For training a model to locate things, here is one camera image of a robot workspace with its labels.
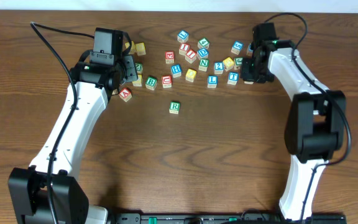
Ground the green B block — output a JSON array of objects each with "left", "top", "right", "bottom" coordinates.
[{"left": 145, "top": 77, "right": 157, "bottom": 90}]

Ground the yellow block cluster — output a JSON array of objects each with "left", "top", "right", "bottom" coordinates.
[{"left": 223, "top": 57, "right": 234, "bottom": 71}]

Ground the green R block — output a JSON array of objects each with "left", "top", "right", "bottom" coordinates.
[{"left": 169, "top": 101, "right": 181, "bottom": 114}]

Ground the yellow O block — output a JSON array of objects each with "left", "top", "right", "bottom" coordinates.
[{"left": 185, "top": 68, "right": 197, "bottom": 82}]

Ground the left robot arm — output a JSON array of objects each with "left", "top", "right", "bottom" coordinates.
[{"left": 8, "top": 55, "right": 137, "bottom": 223}]

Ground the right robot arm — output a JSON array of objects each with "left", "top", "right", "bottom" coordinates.
[{"left": 241, "top": 40, "right": 349, "bottom": 222}]

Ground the yellow block lower left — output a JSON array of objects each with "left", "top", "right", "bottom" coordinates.
[{"left": 132, "top": 75, "right": 142, "bottom": 87}]

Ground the green Z block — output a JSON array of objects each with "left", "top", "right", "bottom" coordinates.
[{"left": 135, "top": 63, "right": 143, "bottom": 75}]

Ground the blue D block right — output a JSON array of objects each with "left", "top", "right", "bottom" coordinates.
[{"left": 246, "top": 43, "right": 254, "bottom": 57}]

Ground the blue d block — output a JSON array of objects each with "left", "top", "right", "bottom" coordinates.
[
  {"left": 246, "top": 43, "right": 254, "bottom": 57},
  {"left": 197, "top": 48, "right": 209, "bottom": 60}
]

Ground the green J block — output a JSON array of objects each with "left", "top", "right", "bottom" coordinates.
[{"left": 234, "top": 57, "right": 243, "bottom": 70}]

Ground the red A block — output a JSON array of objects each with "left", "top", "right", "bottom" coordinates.
[{"left": 119, "top": 88, "right": 132, "bottom": 102}]

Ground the blue T block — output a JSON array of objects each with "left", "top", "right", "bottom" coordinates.
[{"left": 227, "top": 72, "right": 239, "bottom": 85}]

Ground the blue S block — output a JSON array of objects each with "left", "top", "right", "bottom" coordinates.
[{"left": 231, "top": 40, "right": 244, "bottom": 55}]

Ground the red U block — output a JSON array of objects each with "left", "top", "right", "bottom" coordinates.
[{"left": 162, "top": 75, "right": 173, "bottom": 88}]

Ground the blue 2 block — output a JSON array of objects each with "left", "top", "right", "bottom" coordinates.
[{"left": 214, "top": 62, "right": 224, "bottom": 75}]

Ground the red E block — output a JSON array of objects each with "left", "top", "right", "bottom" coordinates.
[{"left": 165, "top": 51, "right": 175, "bottom": 64}]

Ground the blue L block lower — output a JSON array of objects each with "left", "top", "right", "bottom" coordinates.
[{"left": 207, "top": 75, "right": 218, "bottom": 88}]

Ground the blue l block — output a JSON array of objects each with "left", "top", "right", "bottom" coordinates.
[
  {"left": 207, "top": 75, "right": 218, "bottom": 88},
  {"left": 177, "top": 30, "right": 189, "bottom": 43}
]

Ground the blue H block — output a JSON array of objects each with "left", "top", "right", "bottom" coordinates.
[{"left": 171, "top": 64, "right": 182, "bottom": 78}]

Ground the green N block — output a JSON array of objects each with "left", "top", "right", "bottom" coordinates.
[{"left": 198, "top": 58, "right": 209, "bottom": 72}]

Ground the blue D block centre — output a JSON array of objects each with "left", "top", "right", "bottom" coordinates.
[{"left": 197, "top": 48, "right": 209, "bottom": 60}]

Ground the green 4 block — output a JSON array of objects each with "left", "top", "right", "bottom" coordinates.
[{"left": 198, "top": 37, "right": 210, "bottom": 49}]

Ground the red H block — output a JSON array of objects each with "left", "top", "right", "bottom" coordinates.
[{"left": 178, "top": 43, "right": 190, "bottom": 55}]

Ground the red I block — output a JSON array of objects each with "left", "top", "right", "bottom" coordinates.
[{"left": 185, "top": 49, "right": 197, "bottom": 63}]

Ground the blue L block top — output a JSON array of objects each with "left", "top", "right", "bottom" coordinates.
[{"left": 177, "top": 30, "right": 189, "bottom": 43}]

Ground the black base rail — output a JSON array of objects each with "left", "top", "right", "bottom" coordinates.
[{"left": 108, "top": 212, "right": 347, "bottom": 224}]

